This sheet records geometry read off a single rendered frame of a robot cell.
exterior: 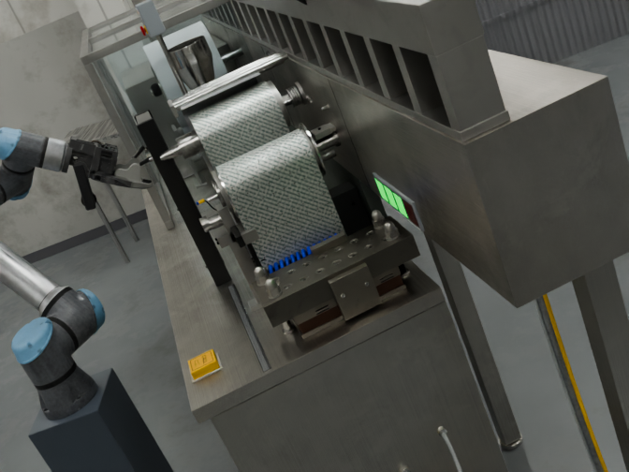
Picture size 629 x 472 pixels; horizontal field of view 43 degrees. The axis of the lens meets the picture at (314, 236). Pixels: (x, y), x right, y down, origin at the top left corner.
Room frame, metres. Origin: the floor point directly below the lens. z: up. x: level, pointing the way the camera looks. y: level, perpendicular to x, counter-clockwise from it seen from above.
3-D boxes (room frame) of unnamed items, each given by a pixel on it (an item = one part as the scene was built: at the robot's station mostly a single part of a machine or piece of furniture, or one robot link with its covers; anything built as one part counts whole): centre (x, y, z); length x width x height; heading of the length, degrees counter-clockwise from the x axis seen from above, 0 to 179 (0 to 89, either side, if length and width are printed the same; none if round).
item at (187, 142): (2.22, 0.22, 1.34); 0.06 x 0.06 x 0.06; 6
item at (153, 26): (2.52, 0.20, 1.66); 0.07 x 0.07 x 0.10; 8
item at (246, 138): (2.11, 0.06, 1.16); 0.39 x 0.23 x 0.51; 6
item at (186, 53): (2.70, 0.14, 1.50); 0.14 x 0.14 x 0.06
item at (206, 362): (1.79, 0.38, 0.91); 0.07 x 0.07 x 0.02; 6
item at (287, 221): (1.92, 0.04, 1.11); 0.23 x 0.01 x 0.18; 96
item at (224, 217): (2.00, 0.21, 1.05); 0.06 x 0.05 x 0.31; 96
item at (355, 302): (1.72, -0.04, 0.97); 0.10 x 0.03 x 0.11; 96
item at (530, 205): (2.67, -0.20, 1.29); 3.10 x 0.28 x 0.30; 6
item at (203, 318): (2.91, 0.24, 0.88); 2.52 x 0.66 x 0.04; 6
